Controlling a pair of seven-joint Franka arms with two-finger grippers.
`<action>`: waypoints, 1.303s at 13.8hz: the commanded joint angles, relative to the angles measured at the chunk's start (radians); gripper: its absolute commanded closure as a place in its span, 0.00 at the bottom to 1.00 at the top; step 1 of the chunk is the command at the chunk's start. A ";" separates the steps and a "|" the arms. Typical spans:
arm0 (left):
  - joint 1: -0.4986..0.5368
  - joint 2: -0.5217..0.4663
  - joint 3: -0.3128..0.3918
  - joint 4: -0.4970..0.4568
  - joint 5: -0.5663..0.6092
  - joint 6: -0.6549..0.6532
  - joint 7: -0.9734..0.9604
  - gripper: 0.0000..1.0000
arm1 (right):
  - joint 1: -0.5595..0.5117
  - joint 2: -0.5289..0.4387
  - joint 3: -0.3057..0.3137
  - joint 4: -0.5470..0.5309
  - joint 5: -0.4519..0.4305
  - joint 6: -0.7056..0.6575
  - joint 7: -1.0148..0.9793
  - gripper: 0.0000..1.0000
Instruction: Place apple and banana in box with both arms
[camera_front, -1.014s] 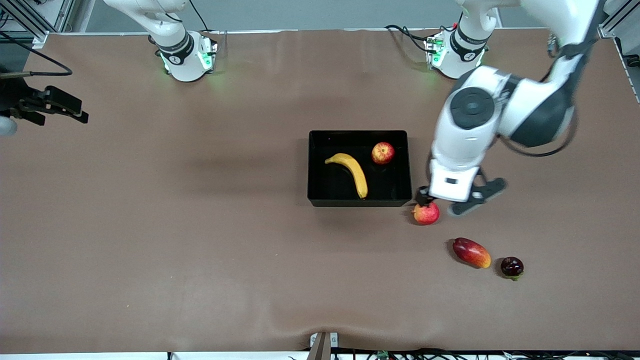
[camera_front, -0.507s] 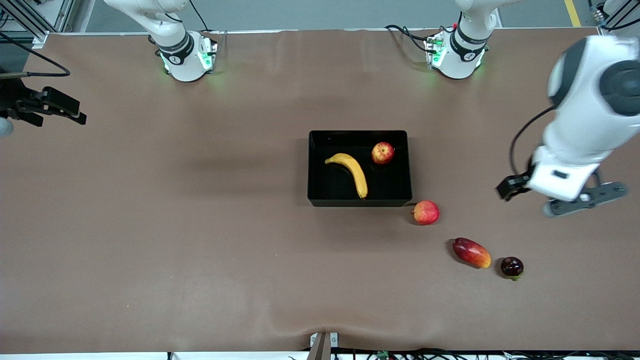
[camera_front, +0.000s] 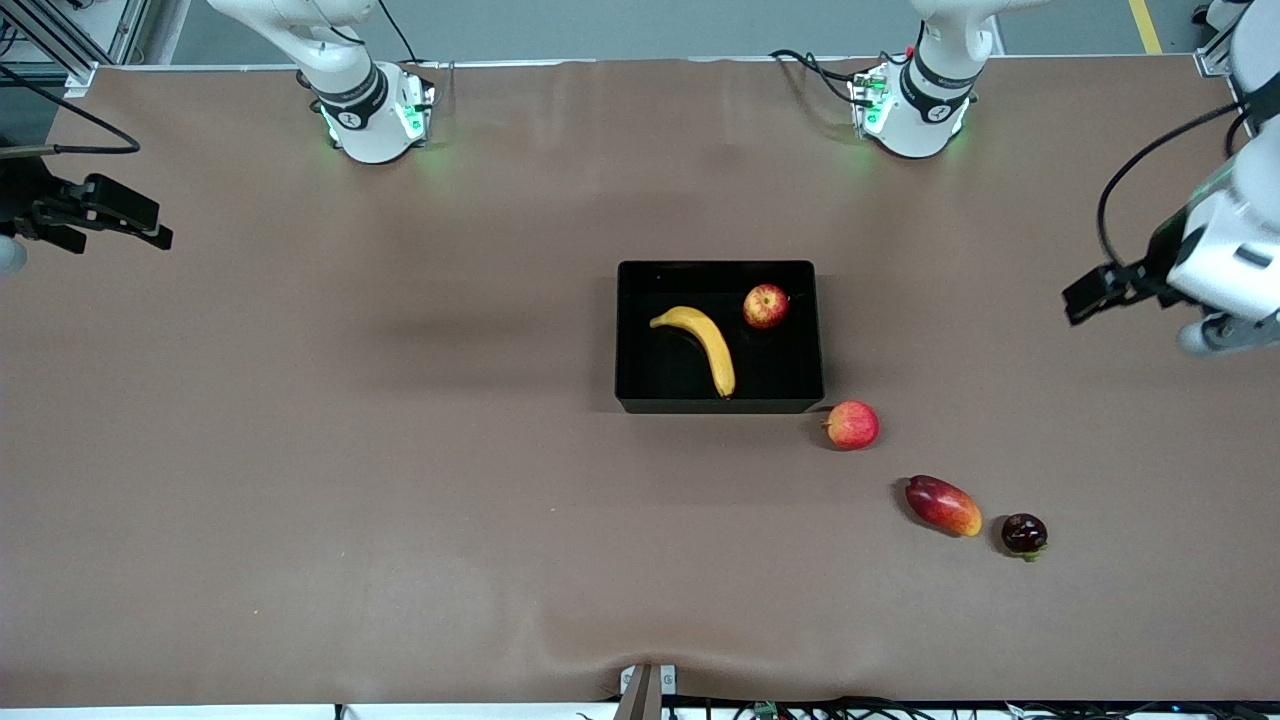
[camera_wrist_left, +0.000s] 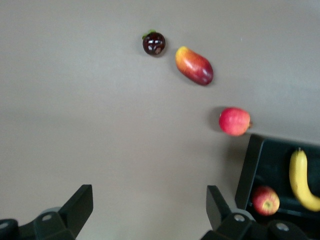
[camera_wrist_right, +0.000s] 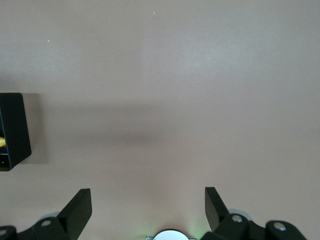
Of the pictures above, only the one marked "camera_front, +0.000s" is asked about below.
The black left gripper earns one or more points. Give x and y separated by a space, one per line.
1147 274

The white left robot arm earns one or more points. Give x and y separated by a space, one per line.
925 115

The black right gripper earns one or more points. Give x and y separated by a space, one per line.
22 203

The aluminium frame profile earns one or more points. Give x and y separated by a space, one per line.
1212 60
110 30

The pinkish red apple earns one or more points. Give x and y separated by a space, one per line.
852 425

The yellow banana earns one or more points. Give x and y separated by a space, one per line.
712 345

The red yellow-speckled apple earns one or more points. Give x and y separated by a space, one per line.
766 306

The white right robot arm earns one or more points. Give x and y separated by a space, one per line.
362 115

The black plastic box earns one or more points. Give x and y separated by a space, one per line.
690 385

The red yellow mango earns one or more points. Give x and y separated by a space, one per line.
943 506

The brown table mat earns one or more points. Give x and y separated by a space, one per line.
400 450

